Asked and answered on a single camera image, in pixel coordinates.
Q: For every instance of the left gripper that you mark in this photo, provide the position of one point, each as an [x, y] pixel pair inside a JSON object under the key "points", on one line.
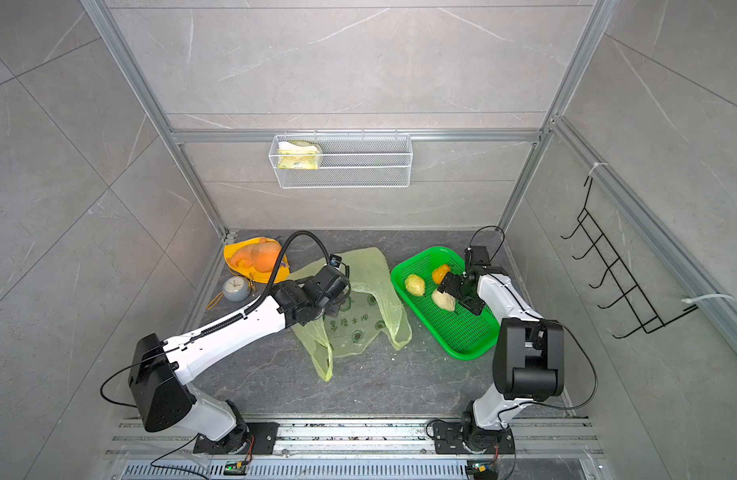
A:
{"points": [[333, 311]]}

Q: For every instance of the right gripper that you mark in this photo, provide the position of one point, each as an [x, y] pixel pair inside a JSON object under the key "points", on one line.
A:
{"points": [[474, 305]]}

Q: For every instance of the orange-yellow pear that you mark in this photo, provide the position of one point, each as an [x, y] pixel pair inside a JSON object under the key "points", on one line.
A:
{"points": [[439, 273]]}

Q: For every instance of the yellow-green pear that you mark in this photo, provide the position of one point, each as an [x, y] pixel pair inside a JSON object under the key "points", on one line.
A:
{"points": [[415, 285]]}

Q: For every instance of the yellow-green plastic bag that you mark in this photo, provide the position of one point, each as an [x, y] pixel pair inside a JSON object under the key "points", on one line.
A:
{"points": [[373, 308]]}

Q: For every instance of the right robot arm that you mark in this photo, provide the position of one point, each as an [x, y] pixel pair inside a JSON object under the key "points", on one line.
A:
{"points": [[527, 367]]}

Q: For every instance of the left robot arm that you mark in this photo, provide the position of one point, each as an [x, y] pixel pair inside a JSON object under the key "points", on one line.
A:
{"points": [[163, 371]]}

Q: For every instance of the green plastic basket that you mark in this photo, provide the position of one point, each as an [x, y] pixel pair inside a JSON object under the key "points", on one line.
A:
{"points": [[461, 334]]}

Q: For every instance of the yellow plate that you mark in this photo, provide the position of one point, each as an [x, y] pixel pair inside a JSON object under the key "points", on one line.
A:
{"points": [[250, 273]]}

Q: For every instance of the orange bagged fruit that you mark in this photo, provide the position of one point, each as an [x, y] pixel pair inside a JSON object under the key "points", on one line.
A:
{"points": [[261, 255]]}

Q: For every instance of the small grey alarm clock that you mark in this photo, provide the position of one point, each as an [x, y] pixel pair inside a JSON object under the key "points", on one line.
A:
{"points": [[237, 289]]}

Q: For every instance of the yellow wipes packet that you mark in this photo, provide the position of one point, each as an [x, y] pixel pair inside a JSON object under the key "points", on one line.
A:
{"points": [[298, 155]]}

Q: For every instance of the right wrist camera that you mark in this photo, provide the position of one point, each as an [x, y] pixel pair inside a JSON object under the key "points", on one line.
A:
{"points": [[476, 258]]}

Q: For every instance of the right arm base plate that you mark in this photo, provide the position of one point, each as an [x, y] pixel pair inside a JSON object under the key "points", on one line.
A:
{"points": [[453, 438]]}

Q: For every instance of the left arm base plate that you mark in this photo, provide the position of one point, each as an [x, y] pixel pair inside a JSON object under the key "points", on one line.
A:
{"points": [[261, 436]]}

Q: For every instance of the aluminium mounting rail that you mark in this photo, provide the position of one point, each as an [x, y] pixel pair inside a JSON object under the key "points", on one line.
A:
{"points": [[291, 447]]}

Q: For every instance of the black wall hook rack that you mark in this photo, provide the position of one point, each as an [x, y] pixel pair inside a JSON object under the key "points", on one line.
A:
{"points": [[617, 273]]}

